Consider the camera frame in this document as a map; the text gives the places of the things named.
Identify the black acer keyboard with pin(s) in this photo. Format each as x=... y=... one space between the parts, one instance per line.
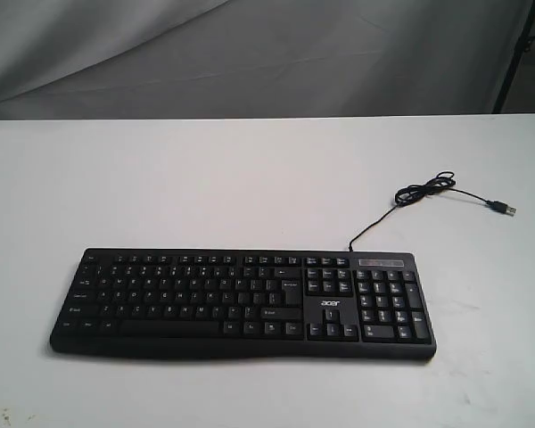
x=206 y=304

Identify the grey backdrop cloth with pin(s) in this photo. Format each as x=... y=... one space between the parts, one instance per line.
x=255 y=59

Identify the black tripod stand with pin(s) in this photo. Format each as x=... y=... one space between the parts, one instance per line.
x=522 y=46

